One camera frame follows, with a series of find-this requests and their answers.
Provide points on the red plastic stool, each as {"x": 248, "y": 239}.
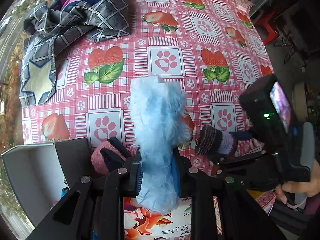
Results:
{"x": 266, "y": 21}

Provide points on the light blue fluffy sock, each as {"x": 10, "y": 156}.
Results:
{"x": 157, "y": 109}

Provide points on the pink strawberry tablecloth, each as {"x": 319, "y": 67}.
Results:
{"x": 209, "y": 47}

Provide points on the white open storage box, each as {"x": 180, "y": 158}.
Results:
{"x": 37, "y": 173}

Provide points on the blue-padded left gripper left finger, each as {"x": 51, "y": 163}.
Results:
{"x": 92, "y": 206}

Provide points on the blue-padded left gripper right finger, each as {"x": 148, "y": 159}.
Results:
{"x": 222, "y": 210}

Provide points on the dark striped fluffy sock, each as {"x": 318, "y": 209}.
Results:
{"x": 212, "y": 141}

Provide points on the pink printed card box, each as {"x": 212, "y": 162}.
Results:
{"x": 266, "y": 200}

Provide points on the grey plaid star blanket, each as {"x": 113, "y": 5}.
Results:
{"x": 52, "y": 28}

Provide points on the person's right hand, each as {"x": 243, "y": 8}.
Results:
{"x": 310, "y": 189}

